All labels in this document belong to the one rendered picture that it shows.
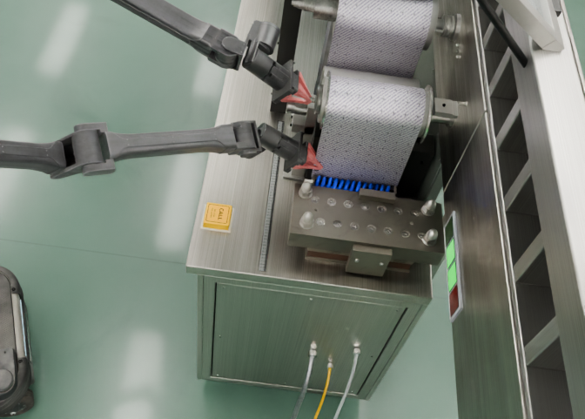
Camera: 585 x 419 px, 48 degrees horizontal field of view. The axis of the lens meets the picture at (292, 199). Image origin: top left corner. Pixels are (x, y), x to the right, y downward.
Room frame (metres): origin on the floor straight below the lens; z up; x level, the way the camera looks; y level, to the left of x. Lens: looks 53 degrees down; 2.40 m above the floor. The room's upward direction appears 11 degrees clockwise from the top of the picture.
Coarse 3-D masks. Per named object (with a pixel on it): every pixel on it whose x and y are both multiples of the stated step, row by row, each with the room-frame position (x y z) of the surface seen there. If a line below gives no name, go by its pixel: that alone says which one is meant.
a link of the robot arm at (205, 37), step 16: (112, 0) 1.20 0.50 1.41; (128, 0) 1.19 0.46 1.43; (144, 0) 1.20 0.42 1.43; (160, 0) 1.21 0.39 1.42; (144, 16) 1.18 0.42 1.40; (160, 16) 1.18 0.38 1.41; (176, 16) 1.19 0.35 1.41; (192, 16) 1.21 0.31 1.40; (176, 32) 1.16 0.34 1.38; (192, 32) 1.16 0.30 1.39; (208, 32) 1.17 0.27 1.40; (224, 32) 1.18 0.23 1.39; (208, 48) 1.14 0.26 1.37; (224, 64) 1.15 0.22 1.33
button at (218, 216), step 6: (210, 204) 1.03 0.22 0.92; (216, 204) 1.03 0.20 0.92; (210, 210) 1.01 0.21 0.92; (216, 210) 1.01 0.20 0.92; (222, 210) 1.02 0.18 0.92; (228, 210) 1.02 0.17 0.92; (210, 216) 0.99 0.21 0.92; (216, 216) 0.99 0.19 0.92; (222, 216) 1.00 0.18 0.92; (228, 216) 1.00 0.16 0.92; (204, 222) 0.97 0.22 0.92; (210, 222) 0.97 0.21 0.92; (216, 222) 0.97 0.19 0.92; (222, 222) 0.98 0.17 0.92; (228, 222) 0.98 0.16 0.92; (216, 228) 0.97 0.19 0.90; (222, 228) 0.97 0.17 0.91; (228, 228) 0.97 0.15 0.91
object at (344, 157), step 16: (320, 144) 1.12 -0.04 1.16; (336, 144) 1.12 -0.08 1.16; (352, 144) 1.12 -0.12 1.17; (368, 144) 1.13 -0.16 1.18; (384, 144) 1.13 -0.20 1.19; (400, 144) 1.13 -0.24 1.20; (320, 160) 1.12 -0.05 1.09; (336, 160) 1.12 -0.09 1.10; (352, 160) 1.12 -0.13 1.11; (368, 160) 1.13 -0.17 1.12; (384, 160) 1.13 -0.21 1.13; (400, 160) 1.13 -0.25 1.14; (336, 176) 1.12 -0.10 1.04; (352, 176) 1.13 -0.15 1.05; (368, 176) 1.13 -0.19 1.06; (384, 176) 1.13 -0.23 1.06; (400, 176) 1.14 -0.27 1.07
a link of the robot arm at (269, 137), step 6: (264, 126) 1.11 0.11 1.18; (270, 126) 1.12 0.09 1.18; (264, 132) 1.09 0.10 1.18; (270, 132) 1.10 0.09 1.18; (276, 132) 1.11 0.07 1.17; (264, 138) 1.08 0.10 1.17; (270, 138) 1.09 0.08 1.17; (276, 138) 1.10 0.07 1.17; (264, 144) 1.08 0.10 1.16; (270, 144) 1.08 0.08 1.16; (276, 144) 1.09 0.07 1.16; (270, 150) 1.08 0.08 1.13
